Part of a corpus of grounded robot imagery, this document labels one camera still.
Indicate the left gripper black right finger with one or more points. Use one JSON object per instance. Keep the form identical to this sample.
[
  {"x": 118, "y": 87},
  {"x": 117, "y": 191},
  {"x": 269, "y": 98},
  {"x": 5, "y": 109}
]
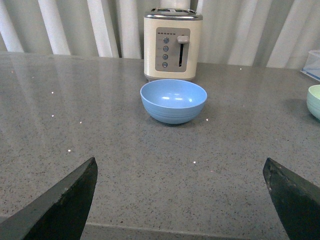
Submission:
[{"x": 296, "y": 201}]

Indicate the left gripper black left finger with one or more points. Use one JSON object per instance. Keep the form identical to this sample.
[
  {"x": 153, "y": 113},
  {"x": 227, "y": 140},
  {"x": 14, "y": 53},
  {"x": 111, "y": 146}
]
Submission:
[{"x": 58, "y": 214}]

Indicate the green bowl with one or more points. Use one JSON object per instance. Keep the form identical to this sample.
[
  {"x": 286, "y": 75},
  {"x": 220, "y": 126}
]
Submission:
[{"x": 313, "y": 100}]

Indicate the blue bowl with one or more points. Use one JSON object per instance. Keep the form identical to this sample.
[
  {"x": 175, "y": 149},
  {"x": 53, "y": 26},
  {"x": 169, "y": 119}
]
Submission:
[{"x": 173, "y": 101}]

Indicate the clear plastic food container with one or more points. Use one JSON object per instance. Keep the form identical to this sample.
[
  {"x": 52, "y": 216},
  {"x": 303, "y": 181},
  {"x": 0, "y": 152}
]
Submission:
[{"x": 312, "y": 65}]

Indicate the cream two-slot toaster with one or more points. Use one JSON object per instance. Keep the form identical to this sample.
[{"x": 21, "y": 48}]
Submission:
[{"x": 171, "y": 43}]

